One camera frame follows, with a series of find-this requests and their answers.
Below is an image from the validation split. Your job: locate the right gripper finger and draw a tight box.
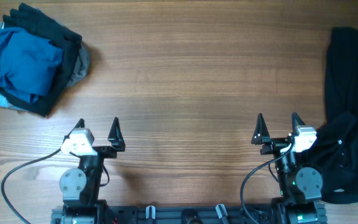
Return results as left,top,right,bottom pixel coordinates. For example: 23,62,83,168
291,112,305,131
251,113,270,145

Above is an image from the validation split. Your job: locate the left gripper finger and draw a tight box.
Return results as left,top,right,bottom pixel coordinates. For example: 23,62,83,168
108,117,126,152
63,118,85,140

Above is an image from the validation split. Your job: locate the black polo shirt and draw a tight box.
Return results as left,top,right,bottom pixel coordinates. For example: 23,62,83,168
305,27,358,204

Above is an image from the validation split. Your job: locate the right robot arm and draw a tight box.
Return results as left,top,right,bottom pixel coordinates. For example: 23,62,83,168
251,113,328,224

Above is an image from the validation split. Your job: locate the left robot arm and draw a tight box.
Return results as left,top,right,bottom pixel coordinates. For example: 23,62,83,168
50,117,126,224

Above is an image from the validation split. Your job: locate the grey folded garment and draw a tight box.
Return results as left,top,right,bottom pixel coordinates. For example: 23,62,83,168
66,44,90,88

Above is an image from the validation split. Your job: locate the blue folded shirt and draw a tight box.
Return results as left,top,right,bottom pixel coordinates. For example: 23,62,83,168
0,27,63,103

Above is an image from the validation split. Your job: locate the black folded garment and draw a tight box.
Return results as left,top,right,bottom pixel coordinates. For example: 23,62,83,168
0,3,82,117

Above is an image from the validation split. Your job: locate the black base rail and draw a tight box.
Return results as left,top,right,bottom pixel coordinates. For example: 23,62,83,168
51,203,328,224

